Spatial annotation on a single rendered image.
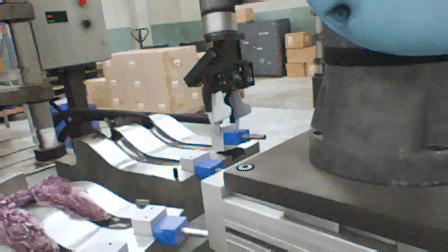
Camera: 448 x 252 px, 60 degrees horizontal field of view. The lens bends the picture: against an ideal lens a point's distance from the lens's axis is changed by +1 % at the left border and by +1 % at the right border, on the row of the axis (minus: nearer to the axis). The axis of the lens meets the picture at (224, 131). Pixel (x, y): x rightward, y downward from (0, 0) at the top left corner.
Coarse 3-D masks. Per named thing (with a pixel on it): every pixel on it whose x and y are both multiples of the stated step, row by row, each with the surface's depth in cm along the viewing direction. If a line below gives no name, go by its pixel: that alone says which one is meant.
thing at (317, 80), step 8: (320, 24) 462; (320, 32) 465; (320, 40) 466; (320, 48) 470; (320, 56) 472; (320, 64) 474; (320, 72) 478; (312, 80) 483; (320, 80) 475; (312, 88) 487
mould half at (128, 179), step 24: (168, 120) 108; (96, 144) 91; (144, 144) 96; (72, 168) 100; (96, 168) 92; (120, 168) 86; (144, 168) 83; (168, 168) 80; (120, 192) 88; (144, 192) 82; (168, 192) 76; (192, 192) 75; (192, 216) 76
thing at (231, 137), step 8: (224, 128) 84; (232, 128) 86; (216, 136) 85; (224, 136) 84; (232, 136) 82; (240, 136) 82; (248, 136) 81; (256, 136) 80; (264, 136) 80; (216, 144) 85; (224, 144) 84; (232, 144) 83; (240, 144) 82
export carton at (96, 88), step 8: (88, 80) 600; (96, 80) 594; (104, 80) 576; (88, 88) 602; (96, 88) 587; (104, 88) 576; (96, 96) 592; (104, 96) 580; (96, 104) 599; (104, 104) 587
